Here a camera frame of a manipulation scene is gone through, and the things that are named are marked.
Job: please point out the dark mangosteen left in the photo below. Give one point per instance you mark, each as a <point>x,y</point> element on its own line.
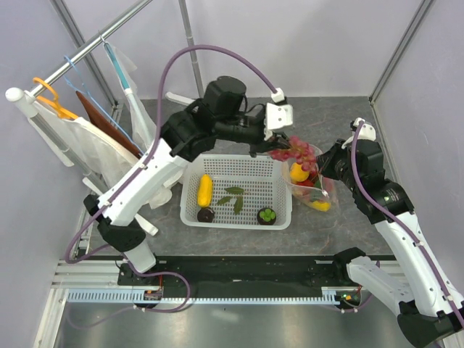
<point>205,215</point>

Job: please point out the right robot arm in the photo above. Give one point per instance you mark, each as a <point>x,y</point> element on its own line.
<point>427,306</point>

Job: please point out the red lychee bunch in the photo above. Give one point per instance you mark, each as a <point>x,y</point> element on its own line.
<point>309,187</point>

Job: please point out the white garment bag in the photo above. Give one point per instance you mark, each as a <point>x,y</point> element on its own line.
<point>101,153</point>

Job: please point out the orange fruit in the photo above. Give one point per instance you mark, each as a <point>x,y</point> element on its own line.
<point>297,174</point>

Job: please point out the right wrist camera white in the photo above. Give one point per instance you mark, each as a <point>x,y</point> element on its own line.
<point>365,131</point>

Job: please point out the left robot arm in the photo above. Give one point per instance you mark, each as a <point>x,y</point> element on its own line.
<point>183,137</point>

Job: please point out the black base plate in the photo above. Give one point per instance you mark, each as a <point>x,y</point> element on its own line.
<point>240,276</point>

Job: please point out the blue wire hanger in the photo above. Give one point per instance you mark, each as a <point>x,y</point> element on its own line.
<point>85,91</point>

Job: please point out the clear plastic garment cover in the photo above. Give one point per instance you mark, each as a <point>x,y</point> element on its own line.
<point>141,119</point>

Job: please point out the white plastic basket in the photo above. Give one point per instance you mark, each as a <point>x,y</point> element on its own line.
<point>261,179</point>

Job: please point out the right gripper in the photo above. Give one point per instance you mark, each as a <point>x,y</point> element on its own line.
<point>325,160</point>

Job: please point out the orange hanger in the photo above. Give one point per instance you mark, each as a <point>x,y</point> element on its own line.
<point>61,112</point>

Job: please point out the rack pole with white foot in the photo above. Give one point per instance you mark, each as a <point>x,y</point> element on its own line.
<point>176,98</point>

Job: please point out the yellow mango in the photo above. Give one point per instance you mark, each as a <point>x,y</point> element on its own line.
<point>319,205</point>
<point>204,193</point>

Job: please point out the brown wooden hanger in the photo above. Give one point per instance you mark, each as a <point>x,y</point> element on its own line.
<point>100,121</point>

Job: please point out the teal and white hanger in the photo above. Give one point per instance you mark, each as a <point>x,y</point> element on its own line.
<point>134,105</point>

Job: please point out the mangosteen with green calyx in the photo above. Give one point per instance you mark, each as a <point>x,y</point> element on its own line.
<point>266,216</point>

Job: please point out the light blue cable duct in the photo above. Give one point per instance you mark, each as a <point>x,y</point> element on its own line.
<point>143,297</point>

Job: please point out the silver clothes rack rail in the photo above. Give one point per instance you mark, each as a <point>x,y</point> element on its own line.
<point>85,48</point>

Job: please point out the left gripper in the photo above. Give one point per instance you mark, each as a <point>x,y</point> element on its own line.
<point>278,141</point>

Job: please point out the clear zip top bag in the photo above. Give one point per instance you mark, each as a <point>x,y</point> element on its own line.
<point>324,196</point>

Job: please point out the purple grape bunch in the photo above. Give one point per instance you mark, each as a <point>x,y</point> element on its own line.
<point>299,151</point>

